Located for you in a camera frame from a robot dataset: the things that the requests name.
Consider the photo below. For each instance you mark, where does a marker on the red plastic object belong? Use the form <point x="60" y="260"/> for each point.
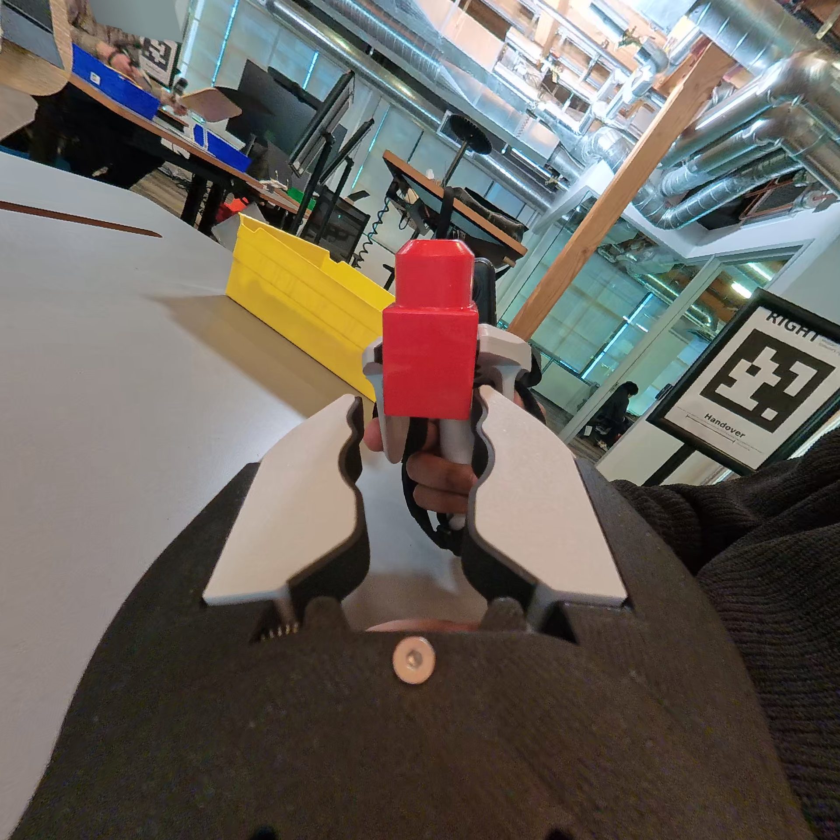
<point x="233" y="210"/>

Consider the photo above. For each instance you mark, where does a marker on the wooden pillar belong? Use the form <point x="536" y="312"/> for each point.
<point x="623" y="197"/>

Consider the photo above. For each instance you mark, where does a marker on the small tag poster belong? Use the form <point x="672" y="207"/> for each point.
<point x="159" y="59"/>

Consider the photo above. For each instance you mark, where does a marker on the black disc lamp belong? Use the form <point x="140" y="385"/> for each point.
<point x="469" y="126"/>

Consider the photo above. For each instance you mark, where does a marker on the black monitor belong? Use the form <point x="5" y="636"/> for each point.
<point x="354" y="148"/>
<point x="325" y="118"/>

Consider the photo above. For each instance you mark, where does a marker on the framed tag poster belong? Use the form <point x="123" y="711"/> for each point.
<point x="754" y="374"/>

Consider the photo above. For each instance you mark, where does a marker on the yellow storage bin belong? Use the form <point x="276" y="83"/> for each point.
<point x="295" y="289"/>

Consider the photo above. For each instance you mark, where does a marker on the person's right forearm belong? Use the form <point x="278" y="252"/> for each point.
<point x="754" y="512"/>

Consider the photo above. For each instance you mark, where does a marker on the silver ventilation duct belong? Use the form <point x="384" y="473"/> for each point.
<point x="394" y="39"/>
<point x="754" y="85"/>

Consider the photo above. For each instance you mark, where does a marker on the small blue bin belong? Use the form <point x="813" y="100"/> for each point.
<point x="111" y="82"/>
<point x="223" y="149"/>

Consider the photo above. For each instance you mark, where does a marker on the person's right hand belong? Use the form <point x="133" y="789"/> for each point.
<point x="439" y="485"/>

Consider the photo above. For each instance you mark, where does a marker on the long wooden desk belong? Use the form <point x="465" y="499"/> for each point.
<point x="197" y="190"/>

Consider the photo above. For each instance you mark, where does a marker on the red toy block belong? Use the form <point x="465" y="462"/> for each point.
<point x="430" y="354"/>

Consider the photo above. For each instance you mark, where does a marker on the black panel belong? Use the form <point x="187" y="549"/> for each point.
<point x="269" y="98"/>

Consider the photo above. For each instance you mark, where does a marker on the tilted wooden desk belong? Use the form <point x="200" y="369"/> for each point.
<point x="459" y="210"/>

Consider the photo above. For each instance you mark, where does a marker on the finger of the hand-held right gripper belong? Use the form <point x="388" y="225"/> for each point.
<point x="502" y="348"/>
<point x="373" y="374"/>

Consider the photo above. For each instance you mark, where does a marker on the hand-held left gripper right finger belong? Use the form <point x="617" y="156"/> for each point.
<point x="544" y="518"/>

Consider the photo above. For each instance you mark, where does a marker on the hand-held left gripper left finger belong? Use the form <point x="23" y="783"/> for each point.
<point x="289" y="518"/>

